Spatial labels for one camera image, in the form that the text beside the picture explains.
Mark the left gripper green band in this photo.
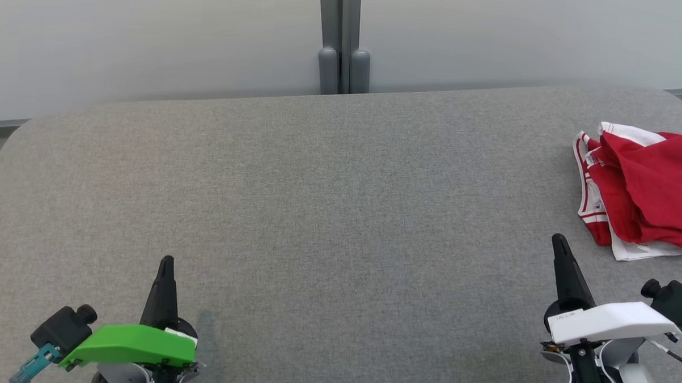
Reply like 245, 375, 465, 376
57, 252, 201, 375

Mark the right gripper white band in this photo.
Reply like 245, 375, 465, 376
541, 233, 682, 355

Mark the red basketball jersey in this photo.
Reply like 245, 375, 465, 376
569, 130, 682, 264

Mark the red shorts white stripe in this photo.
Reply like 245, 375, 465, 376
591, 122, 682, 250

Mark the grey fabric sofa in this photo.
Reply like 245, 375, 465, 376
0, 62, 682, 383

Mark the grey door frame post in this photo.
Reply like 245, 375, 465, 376
315, 0, 374, 97

